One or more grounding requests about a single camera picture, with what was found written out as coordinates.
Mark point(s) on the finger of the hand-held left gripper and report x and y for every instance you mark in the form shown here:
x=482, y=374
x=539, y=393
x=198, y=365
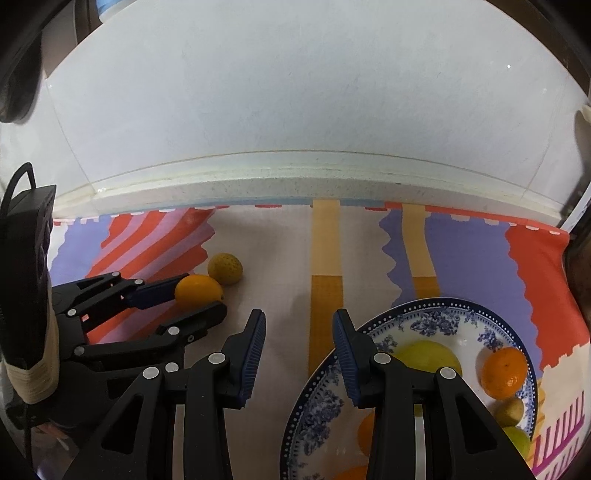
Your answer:
x=154, y=293
x=207, y=314

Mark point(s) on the medium orange with stem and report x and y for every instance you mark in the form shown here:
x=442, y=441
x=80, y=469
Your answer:
x=503, y=374

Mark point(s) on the white spoon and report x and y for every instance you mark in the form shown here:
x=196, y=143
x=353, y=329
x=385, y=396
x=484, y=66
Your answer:
x=584, y=122

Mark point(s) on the small yellow kumquat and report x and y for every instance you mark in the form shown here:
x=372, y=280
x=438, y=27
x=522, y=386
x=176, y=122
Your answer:
x=510, y=410

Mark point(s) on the small yellow-green citrus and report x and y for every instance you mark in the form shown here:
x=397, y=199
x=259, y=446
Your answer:
x=225, y=267

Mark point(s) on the yellow-green apple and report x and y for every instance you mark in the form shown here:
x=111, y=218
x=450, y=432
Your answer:
x=425, y=355

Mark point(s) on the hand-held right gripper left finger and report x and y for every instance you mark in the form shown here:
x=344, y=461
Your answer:
x=251, y=360

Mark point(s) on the white and blue bottle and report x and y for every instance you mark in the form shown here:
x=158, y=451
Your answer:
x=113, y=8

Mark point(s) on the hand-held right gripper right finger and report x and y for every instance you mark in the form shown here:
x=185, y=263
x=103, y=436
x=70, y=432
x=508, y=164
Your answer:
x=346, y=360

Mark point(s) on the white paper card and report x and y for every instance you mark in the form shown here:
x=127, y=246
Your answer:
x=579, y=207

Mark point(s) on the colourful striped tablecloth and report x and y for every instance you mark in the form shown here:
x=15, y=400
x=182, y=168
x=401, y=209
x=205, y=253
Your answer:
x=277, y=258

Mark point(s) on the large green apple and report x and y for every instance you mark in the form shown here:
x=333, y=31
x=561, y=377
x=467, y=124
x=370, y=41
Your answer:
x=519, y=441

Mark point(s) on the blue and white plate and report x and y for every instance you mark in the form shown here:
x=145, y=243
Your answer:
x=429, y=325

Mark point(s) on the black pan with metal strainer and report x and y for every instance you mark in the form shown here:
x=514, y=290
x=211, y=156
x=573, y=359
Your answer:
x=18, y=92

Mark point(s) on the small orange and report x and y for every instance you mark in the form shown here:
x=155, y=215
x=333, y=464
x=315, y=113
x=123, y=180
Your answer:
x=367, y=434

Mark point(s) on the large orange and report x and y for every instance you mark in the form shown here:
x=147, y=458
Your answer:
x=353, y=474

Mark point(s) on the dark pot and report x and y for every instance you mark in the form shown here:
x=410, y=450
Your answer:
x=581, y=286

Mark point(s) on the yellow-orange citrus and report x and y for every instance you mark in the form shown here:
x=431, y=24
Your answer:
x=198, y=288

